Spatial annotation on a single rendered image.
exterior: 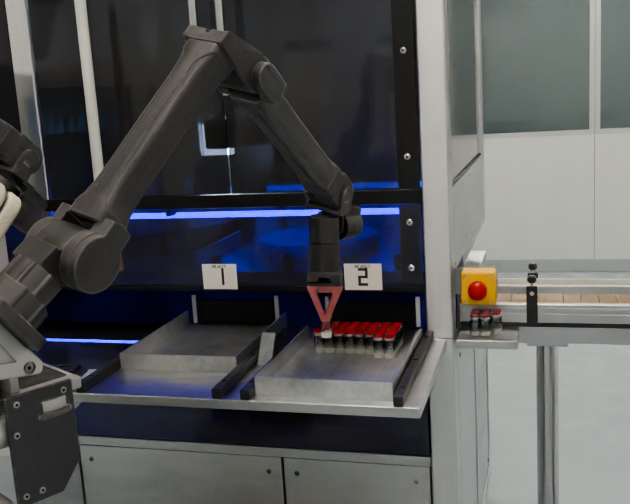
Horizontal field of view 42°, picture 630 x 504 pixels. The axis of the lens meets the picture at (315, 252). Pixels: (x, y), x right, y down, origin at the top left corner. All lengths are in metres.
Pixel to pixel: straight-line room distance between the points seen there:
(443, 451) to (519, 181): 4.60
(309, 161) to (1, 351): 0.64
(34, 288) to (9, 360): 0.09
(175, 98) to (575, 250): 5.48
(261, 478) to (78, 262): 1.12
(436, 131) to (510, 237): 4.72
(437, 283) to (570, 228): 4.67
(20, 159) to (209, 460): 0.94
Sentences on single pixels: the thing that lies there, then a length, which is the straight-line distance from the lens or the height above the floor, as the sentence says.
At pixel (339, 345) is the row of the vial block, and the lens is 1.75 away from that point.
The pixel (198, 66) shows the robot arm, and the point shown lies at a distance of 1.18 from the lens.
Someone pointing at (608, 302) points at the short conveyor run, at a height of 0.93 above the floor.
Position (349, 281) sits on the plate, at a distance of 1.83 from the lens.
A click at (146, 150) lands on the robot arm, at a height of 1.36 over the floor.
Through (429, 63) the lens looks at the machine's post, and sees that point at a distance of 1.75.
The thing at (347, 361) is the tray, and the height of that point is 0.88.
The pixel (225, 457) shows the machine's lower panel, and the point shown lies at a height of 0.57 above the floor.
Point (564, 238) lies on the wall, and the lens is 6.44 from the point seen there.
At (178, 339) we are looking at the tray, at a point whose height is 0.88.
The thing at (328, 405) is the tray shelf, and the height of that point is 0.88.
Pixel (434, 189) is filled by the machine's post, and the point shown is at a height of 1.21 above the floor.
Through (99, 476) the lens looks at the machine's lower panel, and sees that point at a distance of 2.26.
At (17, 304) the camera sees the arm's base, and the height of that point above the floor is 1.20.
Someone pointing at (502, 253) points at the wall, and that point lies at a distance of 6.47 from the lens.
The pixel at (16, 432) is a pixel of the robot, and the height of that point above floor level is 0.99.
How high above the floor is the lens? 1.42
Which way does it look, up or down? 11 degrees down
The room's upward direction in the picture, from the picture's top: 3 degrees counter-clockwise
